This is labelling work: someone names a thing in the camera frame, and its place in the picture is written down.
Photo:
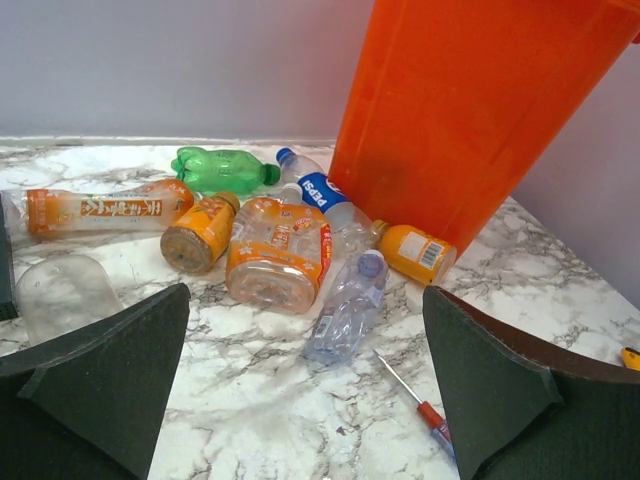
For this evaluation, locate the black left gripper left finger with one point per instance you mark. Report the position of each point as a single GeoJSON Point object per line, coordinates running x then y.
{"type": "Point", "coordinates": [90, 404]}

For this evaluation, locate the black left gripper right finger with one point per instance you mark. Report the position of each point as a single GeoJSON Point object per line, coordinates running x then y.
{"type": "Point", "coordinates": [519, 407]}

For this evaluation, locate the clear jar metal lid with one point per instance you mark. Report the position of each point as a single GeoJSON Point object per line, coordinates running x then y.
{"type": "Point", "coordinates": [62, 294]}

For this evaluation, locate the crushed clear blue-cap bottle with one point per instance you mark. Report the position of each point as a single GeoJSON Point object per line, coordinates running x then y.
{"type": "Point", "coordinates": [349, 310]}

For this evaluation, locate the large orange label jug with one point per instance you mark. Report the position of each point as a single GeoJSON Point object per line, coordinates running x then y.
{"type": "Point", "coordinates": [279, 253]}

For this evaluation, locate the Pepsi bottle beside bin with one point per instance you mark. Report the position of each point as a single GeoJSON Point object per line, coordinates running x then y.
{"type": "Point", "coordinates": [352, 230]}

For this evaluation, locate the orange plastic bin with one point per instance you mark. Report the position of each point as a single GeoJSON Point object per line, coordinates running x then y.
{"type": "Point", "coordinates": [453, 102]}

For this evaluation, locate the red blue screwdriver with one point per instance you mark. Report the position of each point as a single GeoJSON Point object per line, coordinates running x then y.
{"type": "Point", "coordinates": [436, 423]}

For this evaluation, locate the yellow utility knife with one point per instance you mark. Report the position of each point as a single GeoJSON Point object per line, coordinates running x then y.
{"type": "Point", "coordinates": [630, 358]}

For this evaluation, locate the small orange juice bottle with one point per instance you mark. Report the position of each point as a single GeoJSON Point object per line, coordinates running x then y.
{"type": "Point", "coordinates": [412, 252]}

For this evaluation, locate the orange label bottle right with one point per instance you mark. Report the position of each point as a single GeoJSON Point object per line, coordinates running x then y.
{"type": "Point", "coordinates": [194, 243]}

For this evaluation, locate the tall orange label tea bottle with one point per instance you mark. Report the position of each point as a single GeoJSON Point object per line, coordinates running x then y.
{"type": "Point", "coordinates": [50, 213]}

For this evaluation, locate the green plastic bottle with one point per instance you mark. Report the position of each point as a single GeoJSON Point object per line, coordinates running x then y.
{"type": "Point", "coordinates": [211, 171]}

